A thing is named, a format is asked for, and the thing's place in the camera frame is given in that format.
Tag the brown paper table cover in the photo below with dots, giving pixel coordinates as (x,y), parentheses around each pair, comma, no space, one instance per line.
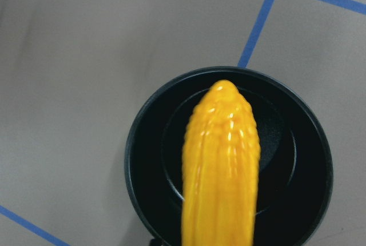
(74,74)

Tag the yellow corn cob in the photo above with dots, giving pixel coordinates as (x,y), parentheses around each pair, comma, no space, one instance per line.
(220,169)

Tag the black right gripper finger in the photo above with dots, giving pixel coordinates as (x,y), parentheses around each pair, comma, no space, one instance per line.
(156,242)

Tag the dark blue saucepan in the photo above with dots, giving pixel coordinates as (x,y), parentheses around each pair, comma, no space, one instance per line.
(296,173)

